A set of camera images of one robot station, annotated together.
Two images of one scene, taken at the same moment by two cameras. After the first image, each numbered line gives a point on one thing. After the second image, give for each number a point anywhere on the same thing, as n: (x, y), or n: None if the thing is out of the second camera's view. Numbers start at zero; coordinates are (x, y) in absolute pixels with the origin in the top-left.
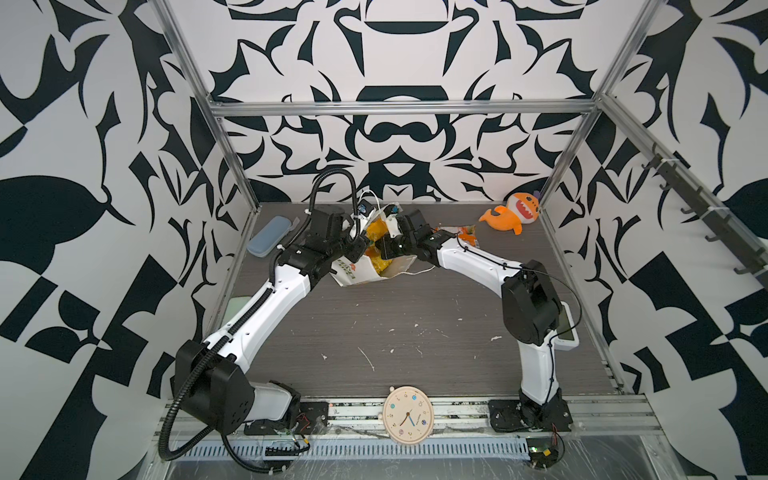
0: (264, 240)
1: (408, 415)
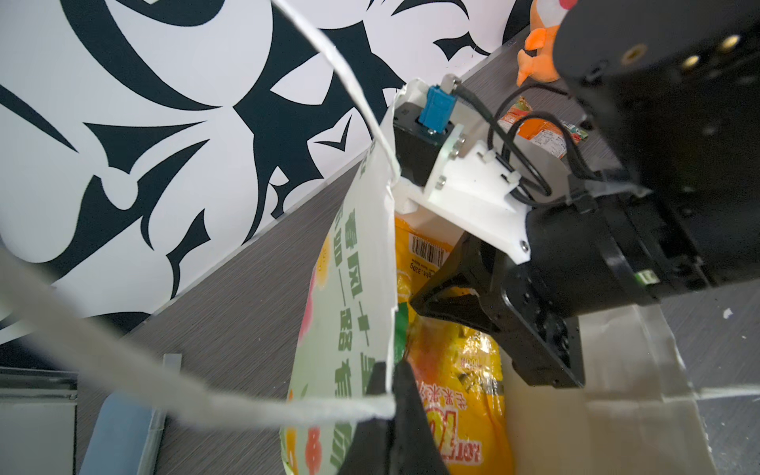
0: (127, 434)
1: None
